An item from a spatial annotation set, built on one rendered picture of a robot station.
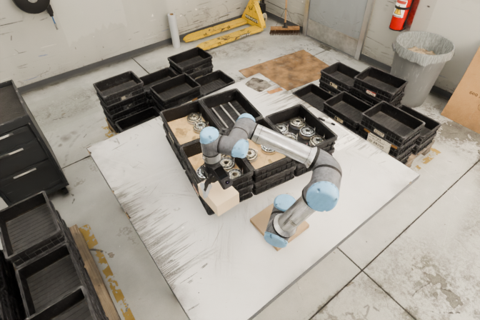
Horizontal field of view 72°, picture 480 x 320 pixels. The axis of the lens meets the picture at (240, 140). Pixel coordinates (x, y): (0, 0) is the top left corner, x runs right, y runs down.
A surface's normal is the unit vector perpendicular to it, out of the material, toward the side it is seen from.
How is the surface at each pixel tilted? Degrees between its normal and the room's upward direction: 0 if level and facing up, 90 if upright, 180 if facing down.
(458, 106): 73
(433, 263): 0
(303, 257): 0
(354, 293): 0
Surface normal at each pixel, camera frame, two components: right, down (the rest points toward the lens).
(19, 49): 0.60, 0.53
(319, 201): -0.28, 0.57
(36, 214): -0.03, -0.73
